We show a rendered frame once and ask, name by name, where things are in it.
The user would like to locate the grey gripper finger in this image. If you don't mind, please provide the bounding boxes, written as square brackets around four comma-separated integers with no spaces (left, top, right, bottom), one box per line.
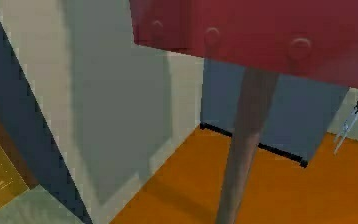
[332,107,358,144]
[333,111,358,156]

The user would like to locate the red wooden drawer desk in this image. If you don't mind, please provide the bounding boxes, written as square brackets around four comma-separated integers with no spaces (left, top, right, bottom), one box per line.
[128,0,358,224]

